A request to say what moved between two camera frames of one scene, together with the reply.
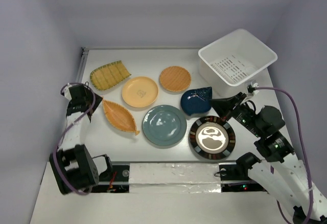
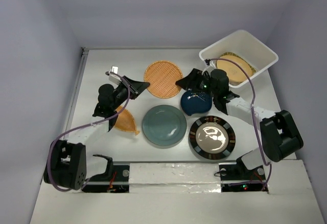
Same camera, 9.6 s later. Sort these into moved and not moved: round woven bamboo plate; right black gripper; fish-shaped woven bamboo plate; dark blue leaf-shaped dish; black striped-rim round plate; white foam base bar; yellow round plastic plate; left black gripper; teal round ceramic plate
Moved: left black gripper; right black gripper; round woven bamboo plate; yellow round plastic plate
Not moved: black striped-rim round plate; teal round ceramic plate; white foam base bar; fish-shaped woven bamboo plate; dark blue leaf-shaped dish
